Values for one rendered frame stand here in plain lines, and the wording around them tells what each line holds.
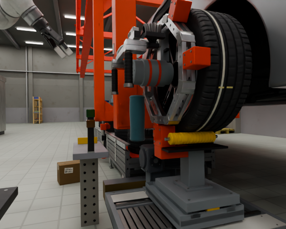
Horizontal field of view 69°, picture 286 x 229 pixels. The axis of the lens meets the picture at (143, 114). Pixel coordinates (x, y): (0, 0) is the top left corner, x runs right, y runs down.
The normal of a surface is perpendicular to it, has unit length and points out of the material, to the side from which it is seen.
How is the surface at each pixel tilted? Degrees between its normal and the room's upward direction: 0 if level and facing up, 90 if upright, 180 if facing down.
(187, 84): 90
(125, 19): 90
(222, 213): 90
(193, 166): 90
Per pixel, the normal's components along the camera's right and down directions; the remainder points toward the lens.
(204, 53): 0.30, 0.00
